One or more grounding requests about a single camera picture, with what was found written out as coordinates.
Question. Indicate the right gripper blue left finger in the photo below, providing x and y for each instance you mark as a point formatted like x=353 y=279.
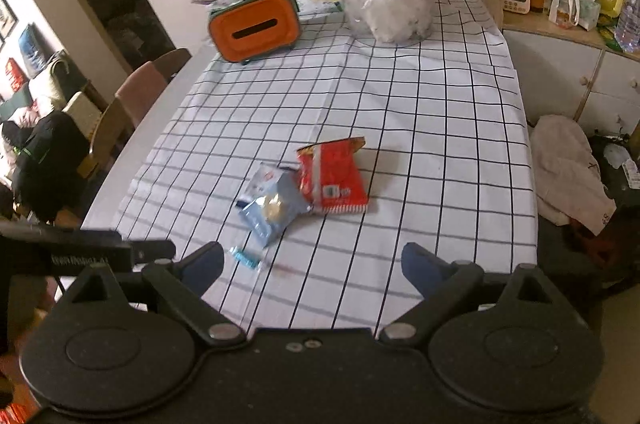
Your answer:
x=201 y=269

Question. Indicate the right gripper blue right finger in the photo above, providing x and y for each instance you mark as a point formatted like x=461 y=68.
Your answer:
x=424 y=270

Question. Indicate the teal candy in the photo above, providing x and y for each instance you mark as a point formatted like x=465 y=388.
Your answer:
x=245 y=258

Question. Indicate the light blue cookie packet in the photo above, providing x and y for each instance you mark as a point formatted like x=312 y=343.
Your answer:
x=268 y=216

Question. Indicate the white blue milk tablet packet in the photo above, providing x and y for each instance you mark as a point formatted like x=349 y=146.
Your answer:
x=266 y=176

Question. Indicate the red chips bag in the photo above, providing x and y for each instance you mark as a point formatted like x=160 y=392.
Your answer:
x=329 y=177

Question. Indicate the black jacket on sofa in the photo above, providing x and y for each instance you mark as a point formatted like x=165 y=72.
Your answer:
x=45 y=178

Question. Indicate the wooden chair left side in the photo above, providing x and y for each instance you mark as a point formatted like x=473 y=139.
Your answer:
x=114 y=124

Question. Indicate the white black grid tablecloth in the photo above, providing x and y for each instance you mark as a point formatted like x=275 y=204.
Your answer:
x=446 y=165

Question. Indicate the beige cloth pile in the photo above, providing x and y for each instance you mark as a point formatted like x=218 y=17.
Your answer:
x=567 y=176

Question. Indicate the pink cloth on chair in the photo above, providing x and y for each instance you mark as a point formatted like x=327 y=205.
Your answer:
x=140 y=91

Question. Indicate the white side cabinet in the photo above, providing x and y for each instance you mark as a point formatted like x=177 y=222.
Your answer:
x=570 y=72

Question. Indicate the orange green tissue box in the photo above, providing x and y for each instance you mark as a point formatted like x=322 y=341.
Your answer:
x=245 y=29

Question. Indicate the clear water bottle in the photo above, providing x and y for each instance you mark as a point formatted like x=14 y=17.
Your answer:
x=627 y=29

